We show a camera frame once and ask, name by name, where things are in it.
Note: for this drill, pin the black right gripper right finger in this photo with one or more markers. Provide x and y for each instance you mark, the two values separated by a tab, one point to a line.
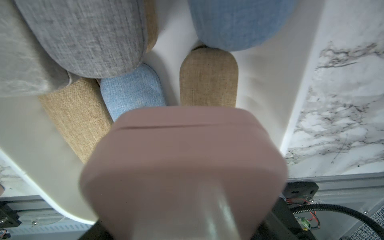
280	224

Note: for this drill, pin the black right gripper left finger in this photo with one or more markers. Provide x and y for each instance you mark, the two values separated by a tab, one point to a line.
97	232

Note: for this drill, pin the pink glasses case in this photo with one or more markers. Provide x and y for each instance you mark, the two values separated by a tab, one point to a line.
184	173

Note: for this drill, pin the tan glasses case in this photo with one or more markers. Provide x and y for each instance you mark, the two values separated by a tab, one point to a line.
209	77
152	23
80	115

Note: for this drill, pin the light blue case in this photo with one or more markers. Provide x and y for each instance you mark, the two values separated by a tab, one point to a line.
239	25
139	89

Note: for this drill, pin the grey-beige rectangular glasses case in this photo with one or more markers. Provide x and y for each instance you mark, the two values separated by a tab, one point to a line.
26	68

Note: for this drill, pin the grey fabric glasses case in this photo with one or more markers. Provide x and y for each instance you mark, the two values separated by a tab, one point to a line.
92	39

